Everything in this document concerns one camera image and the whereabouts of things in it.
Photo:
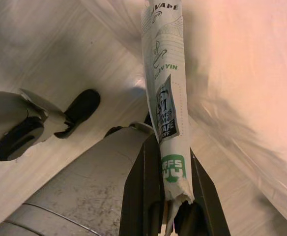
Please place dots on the green printed white wrapper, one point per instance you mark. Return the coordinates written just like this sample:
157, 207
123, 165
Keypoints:
168, 73

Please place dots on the silver robot right leg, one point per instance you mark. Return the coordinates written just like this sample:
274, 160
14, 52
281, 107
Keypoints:
72, 184

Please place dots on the silver robot leg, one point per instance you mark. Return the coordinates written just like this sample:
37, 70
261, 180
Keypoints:
72, 184
8, 105

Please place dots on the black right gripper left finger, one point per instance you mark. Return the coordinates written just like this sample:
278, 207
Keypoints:
143, 196

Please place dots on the cream sheeted bed mattress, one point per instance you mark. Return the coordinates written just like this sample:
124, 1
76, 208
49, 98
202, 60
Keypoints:
244, 61

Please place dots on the silver robot left leg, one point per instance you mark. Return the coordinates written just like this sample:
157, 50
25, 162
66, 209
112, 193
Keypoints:
8, 105

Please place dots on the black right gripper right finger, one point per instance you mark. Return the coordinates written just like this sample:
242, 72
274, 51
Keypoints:
205, 211

